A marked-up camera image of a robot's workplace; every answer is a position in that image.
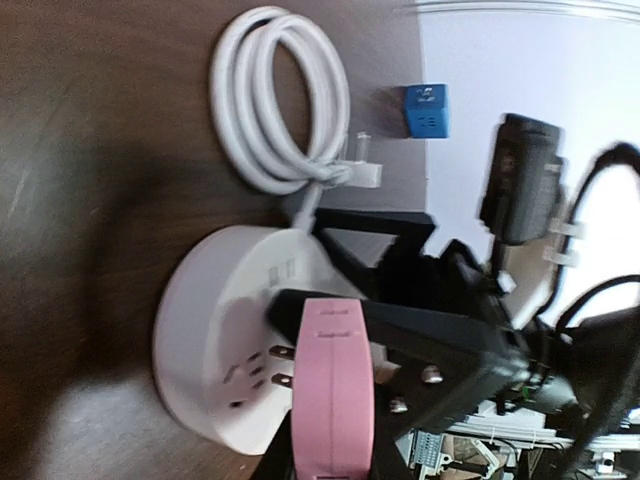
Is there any pink round power strip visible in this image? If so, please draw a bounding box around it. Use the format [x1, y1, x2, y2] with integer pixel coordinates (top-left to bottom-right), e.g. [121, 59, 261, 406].
[153, 226, 362, 456]

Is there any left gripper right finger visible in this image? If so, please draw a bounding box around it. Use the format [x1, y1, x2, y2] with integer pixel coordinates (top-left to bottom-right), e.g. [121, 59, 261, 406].
[369, 384, 413, 480]

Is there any blue cube socket adapter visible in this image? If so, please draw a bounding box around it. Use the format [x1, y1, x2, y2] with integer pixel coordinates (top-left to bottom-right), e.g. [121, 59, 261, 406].
[404, 84, 450, 139]

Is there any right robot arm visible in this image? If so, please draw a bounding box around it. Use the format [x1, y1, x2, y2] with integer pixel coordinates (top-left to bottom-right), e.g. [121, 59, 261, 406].
[363, 140, 639, 476]

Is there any pink coiled power cable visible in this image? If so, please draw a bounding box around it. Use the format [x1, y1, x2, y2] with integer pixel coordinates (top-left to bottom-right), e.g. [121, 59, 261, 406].
[208, 5, 384, 236]

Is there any pink plug adapter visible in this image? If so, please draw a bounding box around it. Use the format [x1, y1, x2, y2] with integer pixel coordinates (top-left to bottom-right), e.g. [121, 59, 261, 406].
[268, 289, 375, 479]

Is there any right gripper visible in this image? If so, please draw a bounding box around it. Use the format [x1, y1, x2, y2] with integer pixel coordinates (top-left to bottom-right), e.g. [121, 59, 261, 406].
[267, 208, 575, 437]

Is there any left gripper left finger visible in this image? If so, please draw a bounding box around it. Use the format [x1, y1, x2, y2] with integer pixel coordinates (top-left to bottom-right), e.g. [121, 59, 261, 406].
[254, 412, 297, 480]

